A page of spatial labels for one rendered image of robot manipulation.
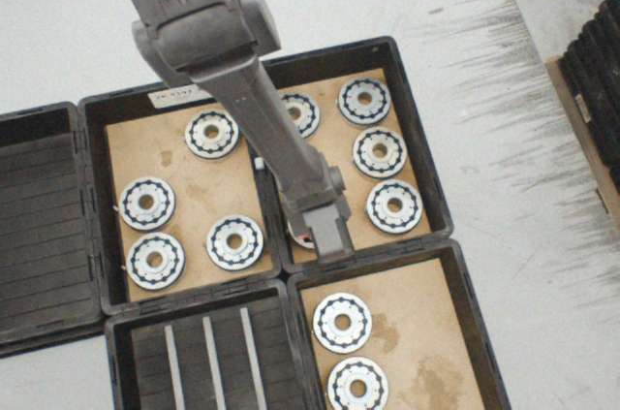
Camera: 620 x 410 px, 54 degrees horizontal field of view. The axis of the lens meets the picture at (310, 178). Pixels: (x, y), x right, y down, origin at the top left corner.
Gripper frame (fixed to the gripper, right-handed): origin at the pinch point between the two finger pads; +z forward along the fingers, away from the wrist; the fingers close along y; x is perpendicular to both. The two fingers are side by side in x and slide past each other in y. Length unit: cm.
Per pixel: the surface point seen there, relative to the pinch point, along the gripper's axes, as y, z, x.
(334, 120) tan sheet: 11.2, 5.1, 18.3
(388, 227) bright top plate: 12.1, 0.9, -5.8
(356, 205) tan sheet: 8.6, 4.4, 0.8
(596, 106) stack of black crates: 99, 62, 15
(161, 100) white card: -19.1, 0.0, 31.7
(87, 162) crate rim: -34.2, -4.5, 22.7
